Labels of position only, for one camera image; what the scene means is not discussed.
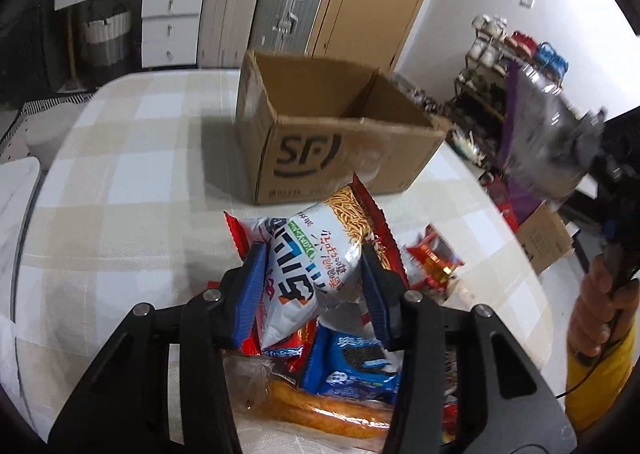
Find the white noodle snack bag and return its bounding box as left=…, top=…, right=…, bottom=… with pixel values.
left=224, top=176, right=407, bottom=358

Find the purple snack bag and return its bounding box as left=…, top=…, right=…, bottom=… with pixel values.
left=501, top=62, right=606, bottom=204

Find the right hand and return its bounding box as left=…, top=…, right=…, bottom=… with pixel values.
left=567, top=255, right=639, bottom=358

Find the red Oreo packet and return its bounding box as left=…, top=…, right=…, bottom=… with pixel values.
left=402, top=225, right=464, bottom=297

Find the small cardboard box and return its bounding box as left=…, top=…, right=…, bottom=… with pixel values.
left=515, top=203, right=574, bottom=275

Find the blue Oreo packet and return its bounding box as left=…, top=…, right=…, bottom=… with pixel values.
left=299, top=325, right=401, bottom=405

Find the orange bread packet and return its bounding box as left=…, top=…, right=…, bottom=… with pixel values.
left=224, top=354, right=393, bottom=441

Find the checkered tablecloth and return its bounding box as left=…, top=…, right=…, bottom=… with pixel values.
left=15, top=71, right=553, bottom=438

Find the wooden shoe rack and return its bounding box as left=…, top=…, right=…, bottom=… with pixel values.
left=449, top=13, right=572, bottom=171

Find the SF cardboard box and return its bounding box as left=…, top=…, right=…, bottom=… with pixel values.
left=235, top=50, right=447, bottom=205

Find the grey white laundry basket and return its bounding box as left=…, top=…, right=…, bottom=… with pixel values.
left=80, top=5, right=132, bottom=68

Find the silver suitcase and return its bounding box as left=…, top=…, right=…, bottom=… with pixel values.
left=248, top=0, right=320, bottom=55

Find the beige suitcase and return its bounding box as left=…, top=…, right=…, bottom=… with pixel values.
left=198, top=0, right=257, bottom=69

